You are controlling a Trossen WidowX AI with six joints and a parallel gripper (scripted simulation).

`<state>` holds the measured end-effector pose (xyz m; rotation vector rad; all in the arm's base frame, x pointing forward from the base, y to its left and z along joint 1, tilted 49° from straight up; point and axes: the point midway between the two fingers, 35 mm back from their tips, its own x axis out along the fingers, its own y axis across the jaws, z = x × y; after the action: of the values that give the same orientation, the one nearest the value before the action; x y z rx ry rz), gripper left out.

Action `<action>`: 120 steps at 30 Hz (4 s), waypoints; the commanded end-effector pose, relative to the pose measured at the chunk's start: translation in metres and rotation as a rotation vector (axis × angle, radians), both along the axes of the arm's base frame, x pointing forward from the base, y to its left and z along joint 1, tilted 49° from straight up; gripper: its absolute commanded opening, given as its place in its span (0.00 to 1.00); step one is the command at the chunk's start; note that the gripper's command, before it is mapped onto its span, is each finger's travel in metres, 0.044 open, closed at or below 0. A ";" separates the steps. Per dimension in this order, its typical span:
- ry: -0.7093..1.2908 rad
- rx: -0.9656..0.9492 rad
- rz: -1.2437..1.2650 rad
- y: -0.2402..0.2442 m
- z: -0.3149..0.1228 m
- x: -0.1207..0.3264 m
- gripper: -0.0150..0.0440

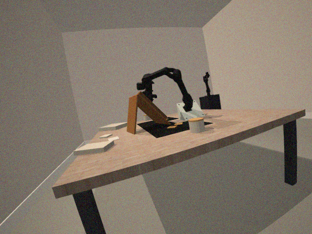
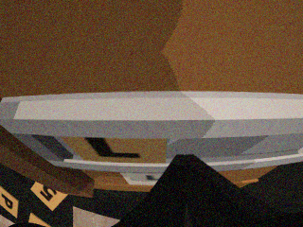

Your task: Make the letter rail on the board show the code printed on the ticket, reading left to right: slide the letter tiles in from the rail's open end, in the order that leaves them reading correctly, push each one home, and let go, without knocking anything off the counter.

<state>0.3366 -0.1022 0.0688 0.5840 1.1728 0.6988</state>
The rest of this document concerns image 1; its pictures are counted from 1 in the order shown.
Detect white jar with wooden lid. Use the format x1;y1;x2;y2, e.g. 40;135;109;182
143;115;150;121
189;117;205;133

